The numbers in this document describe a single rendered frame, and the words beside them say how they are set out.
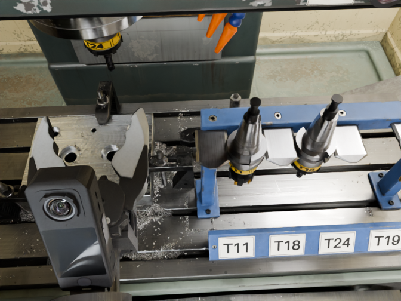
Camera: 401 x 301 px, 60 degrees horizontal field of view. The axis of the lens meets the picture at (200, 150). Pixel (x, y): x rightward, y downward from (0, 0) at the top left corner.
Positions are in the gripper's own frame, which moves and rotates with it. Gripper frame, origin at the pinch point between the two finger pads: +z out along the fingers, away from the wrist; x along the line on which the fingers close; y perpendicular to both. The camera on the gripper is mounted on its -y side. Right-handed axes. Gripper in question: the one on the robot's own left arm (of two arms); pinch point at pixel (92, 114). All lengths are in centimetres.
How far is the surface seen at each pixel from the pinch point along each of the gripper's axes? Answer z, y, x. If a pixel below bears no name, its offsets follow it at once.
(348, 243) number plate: -8, 44, 44
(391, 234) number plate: -7, 43, 53
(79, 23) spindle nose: 8.0, -5.7, -0.1
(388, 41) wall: 83, 75, 106
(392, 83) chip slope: 49, 62, 87
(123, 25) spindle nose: 9.4, -3.9, 4.2
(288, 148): 2.2, 16.5, 26.5
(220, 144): 4.3, 16.6, 15.8
